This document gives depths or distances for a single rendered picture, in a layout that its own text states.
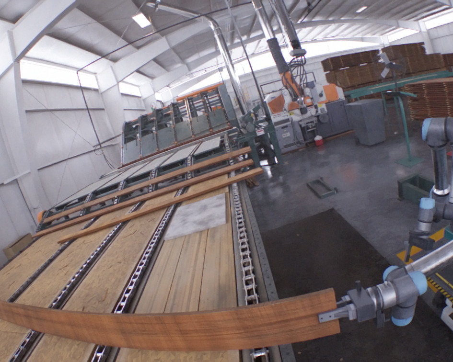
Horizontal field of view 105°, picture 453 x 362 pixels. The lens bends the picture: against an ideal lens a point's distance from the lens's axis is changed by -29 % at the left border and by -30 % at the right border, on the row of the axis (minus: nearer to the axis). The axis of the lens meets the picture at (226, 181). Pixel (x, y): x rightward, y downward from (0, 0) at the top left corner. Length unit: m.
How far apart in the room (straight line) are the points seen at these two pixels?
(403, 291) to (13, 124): 8.11
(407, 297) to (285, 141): 6.23
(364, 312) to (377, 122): 5.17
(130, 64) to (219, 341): 13.91
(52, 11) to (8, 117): 3.17
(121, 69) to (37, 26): 7.64
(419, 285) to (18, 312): 1.84
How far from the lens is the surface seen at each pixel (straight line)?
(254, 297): 0.97
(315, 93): 7.12
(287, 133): 6.74
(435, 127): 1.32
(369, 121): 5.54
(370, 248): 2.45
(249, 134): 5.60
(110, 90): 14.47
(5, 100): 8.28
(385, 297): 0.74
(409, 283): 0.77
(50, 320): 1.37
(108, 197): 4.06
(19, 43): 8.17
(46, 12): 7.80
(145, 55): 14.02
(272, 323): 0.74
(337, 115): 7.61
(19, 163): 7.93
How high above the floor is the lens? 1.50
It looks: 15 degrees down
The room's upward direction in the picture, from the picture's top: 19 degrees counter-clockwise
